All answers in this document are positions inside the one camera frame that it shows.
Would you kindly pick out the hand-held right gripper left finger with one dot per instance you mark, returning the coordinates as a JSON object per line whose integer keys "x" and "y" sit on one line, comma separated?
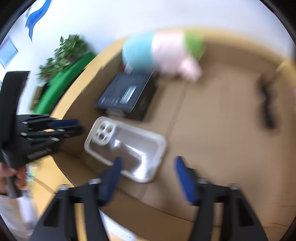
{"x": 113, "y": 178}

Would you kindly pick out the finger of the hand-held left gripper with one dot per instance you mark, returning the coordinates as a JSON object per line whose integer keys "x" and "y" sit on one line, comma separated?
{"x": 67, "y": 122}
{"x": 71, "y": 132}

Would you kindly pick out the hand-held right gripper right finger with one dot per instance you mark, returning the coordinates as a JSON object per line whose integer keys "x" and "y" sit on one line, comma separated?
{"x": 183, "y": 180}

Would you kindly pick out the white phone case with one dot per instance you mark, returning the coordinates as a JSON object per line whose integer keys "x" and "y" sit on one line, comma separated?
{"x": 101, "y": 132}

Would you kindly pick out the brown cardboard box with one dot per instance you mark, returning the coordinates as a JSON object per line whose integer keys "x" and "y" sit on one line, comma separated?
{"x": 219, "y": 104}

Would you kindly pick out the person's left forearm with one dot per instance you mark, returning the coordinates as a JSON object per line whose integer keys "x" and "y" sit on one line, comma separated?
{"x": 13, "y": 213}

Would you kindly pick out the person's left hand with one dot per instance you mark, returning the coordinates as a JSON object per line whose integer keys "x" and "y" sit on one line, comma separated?
{"x": 19, "y": 177}

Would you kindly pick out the small potted green plant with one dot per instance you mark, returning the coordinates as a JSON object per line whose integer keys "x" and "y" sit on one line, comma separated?
{"x": 49, "y": 68}

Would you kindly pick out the wooden desk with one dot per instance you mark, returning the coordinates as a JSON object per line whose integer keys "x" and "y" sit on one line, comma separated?
{"x": 50, "y": 185}

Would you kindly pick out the black product box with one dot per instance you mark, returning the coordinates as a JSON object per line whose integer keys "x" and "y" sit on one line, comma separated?
{"x": 129, "y": 92}

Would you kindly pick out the large potted green plant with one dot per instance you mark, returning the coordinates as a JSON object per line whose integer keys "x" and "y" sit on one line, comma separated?
{"x": 71, "y": 46}

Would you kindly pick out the pastel plush toy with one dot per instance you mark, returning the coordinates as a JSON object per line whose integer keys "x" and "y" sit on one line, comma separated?
{"x": 161, "y": 53}

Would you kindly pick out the framed wall picture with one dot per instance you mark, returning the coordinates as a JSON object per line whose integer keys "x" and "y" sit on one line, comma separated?
{"x": 8, "y": 52}

